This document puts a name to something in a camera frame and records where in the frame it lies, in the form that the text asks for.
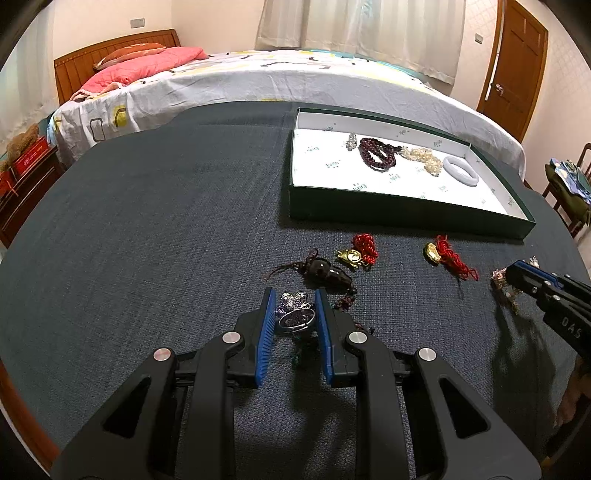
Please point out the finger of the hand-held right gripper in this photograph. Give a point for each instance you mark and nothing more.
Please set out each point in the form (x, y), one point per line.
(561, 318)
(538, 272)

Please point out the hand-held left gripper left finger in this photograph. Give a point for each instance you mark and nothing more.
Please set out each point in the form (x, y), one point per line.
(265, 332)

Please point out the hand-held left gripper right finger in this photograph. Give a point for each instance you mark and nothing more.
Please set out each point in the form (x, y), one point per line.
(323, 337)

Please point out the gold pendant brooch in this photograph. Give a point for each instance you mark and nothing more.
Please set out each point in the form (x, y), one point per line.
(501, 279)

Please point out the pale jade bangle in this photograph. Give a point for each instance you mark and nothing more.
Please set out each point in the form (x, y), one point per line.
(450, 167)

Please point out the dark green shallow box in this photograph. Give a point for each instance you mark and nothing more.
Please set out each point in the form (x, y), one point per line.
(397, 184)

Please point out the rhinestone flower brooch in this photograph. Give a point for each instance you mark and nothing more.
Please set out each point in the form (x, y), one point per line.
(351, 141)

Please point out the person's right hand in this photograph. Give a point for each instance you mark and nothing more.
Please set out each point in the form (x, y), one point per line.
(575, 392)

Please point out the wooden chair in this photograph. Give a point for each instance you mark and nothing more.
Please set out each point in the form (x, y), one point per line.
(575, 221)

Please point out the pile of clothes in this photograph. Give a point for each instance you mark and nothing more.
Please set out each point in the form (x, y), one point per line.
(565, 182)

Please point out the dark grey tablecloth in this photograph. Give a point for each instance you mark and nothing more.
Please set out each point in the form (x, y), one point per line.
(161, 221)

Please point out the brown wooden door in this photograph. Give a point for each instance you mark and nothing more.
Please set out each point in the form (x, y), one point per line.
(517, 69)

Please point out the bed with patterned sheet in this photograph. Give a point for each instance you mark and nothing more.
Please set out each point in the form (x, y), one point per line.
(258, 78)

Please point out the wooden nightstand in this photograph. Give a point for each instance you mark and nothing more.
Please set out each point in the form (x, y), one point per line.
(27, 198)

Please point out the red box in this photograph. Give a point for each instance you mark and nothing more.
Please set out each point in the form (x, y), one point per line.
(30, 159)

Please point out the pink quilt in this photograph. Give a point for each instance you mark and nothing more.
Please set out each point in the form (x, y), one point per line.
(138, 67)

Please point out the white striped curtain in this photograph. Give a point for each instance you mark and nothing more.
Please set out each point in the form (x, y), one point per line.
(360, 27)

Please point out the brown teddy bear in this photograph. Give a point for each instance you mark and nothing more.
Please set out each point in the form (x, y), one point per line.
(21, 143)

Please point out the orange pillow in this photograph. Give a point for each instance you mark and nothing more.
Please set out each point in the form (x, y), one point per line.
(131, 51)

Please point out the wooden headboard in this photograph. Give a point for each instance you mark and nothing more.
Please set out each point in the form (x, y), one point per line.
(78, 69)

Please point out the wall socket above headboard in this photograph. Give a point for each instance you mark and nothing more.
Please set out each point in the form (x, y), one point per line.
(137, 21)

